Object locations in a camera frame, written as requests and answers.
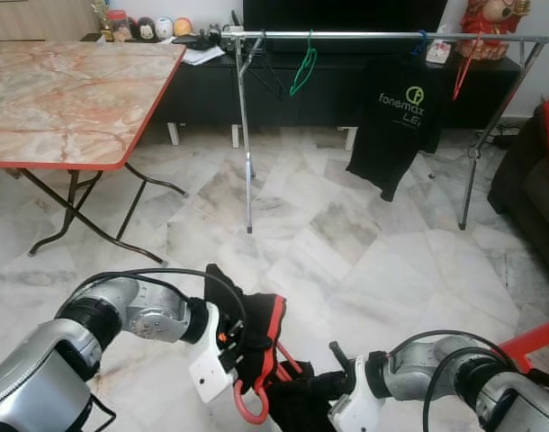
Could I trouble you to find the silver metal clothes rack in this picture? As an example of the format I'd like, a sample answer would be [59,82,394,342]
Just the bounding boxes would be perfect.
[222,27,549,233]

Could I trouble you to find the black mouse round plush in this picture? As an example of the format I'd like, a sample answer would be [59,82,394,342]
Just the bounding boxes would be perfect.
[135,16,158,41]

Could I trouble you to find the white pink tissue box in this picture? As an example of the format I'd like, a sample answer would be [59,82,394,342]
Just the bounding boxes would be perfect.
[426,38,454,66]

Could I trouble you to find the black television console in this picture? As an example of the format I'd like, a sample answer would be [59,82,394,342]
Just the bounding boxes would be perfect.
[153,36,525,129]

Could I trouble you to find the dark grey fabric sofa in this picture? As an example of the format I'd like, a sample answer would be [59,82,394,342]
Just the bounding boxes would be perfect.
[488,90,549,280]

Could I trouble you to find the blue clothes hanger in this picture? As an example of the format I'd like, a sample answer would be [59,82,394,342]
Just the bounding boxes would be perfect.
[411,31,430,59]

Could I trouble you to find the green clothes hanger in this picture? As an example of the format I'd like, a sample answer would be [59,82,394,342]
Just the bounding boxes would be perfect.
[289,31,319,96]

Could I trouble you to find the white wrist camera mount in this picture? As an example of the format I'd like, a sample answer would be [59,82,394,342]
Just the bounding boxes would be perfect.
[186,303,242,404]
[328,355,383,432]

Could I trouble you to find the light wooden cabinet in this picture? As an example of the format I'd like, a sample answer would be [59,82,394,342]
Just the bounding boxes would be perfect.
[0,0,100,41]

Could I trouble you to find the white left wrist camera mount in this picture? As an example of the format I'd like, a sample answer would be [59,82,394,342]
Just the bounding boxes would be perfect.
[186,303,242,404]

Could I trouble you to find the marble table with red edge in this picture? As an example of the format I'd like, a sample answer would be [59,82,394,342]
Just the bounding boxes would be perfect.
[0,40,190,265]

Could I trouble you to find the orange round plush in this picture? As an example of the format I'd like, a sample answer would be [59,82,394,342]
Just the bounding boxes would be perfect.
[173,16,194,39]

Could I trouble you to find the red plastic clothes hanger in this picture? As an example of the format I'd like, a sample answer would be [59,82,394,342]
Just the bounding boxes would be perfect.
[452,34,482,102]
[232,337,304,426]

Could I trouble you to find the white paper stack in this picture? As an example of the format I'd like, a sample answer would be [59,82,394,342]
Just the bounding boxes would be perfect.
[180,45,226,67]

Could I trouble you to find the black flat television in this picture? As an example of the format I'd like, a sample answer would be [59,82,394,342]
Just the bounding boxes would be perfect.
[243,0,449,32]

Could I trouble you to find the red plastic stool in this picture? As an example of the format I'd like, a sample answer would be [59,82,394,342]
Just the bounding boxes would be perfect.
[499,317,549,377]

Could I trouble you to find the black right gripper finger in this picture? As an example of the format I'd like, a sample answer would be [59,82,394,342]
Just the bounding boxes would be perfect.
[273,373,340,406]
[270,403,334,432]

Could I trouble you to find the black garment with red trim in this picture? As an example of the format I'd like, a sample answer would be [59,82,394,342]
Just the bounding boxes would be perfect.
[202,263,289,401]

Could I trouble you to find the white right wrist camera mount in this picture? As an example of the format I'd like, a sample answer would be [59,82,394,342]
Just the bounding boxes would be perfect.
[328,355,383,432]

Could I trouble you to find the black clothes hanger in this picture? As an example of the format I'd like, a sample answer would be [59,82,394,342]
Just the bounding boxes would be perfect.
[252,40,289,100]

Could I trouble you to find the red figurine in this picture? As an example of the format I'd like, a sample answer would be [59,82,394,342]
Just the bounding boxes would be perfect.
[461,0,527,62]

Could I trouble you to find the jar with red lid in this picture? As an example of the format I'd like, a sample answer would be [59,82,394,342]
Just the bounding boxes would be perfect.
[108,9,131,41]

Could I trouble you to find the black shirt with green print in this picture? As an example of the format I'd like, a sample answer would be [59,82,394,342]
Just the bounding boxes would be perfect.
[346,56,455,203]

